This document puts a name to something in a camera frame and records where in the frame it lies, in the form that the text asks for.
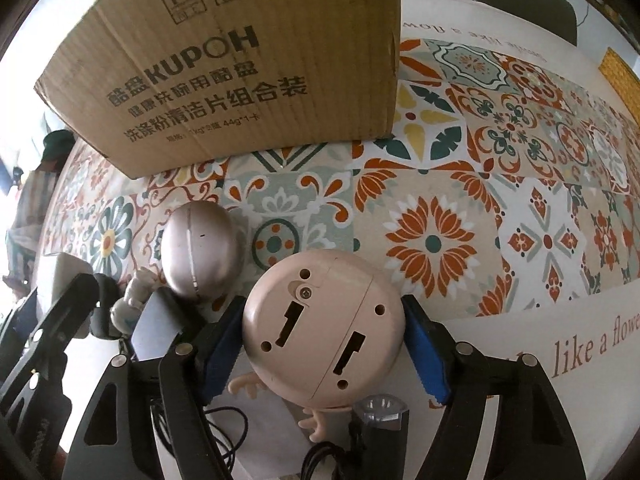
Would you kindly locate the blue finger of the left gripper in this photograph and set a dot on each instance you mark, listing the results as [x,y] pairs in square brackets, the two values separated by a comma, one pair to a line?
[51,336]

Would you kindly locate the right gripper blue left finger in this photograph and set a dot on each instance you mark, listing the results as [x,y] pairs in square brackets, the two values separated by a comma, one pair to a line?
[115,437]

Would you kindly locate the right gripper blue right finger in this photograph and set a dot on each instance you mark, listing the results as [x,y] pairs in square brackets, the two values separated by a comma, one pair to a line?
[533,438]

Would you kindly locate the black round cable hub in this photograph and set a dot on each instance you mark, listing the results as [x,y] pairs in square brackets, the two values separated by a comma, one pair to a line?
[101,325]

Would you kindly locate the black power adapter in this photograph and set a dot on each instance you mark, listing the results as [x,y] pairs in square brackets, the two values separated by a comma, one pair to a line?
[161,322]

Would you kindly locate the black bike light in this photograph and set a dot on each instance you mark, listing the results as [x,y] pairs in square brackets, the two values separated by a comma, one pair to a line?
[378,436]

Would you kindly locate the silver egg-shaped device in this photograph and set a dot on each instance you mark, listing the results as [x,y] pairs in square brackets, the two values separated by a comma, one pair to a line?
[200,251]

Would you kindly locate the pink round doll toy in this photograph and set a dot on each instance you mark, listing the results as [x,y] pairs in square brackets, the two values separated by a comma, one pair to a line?
[321,329]

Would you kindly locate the striped cushioned chair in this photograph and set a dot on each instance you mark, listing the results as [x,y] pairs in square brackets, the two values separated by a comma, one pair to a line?
[23,237]

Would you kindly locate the patterned table runner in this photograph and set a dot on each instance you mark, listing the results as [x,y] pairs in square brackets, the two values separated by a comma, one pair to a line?
[503,186]

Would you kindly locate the brown cardboard box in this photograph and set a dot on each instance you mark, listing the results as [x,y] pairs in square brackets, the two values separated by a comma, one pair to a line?
[155,85]

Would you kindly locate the woven bamboo box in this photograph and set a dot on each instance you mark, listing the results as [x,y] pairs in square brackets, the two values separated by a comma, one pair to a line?
[623,80]

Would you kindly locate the white robot figurine keychain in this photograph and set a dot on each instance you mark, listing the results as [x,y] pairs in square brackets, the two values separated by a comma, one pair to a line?
[126,311]

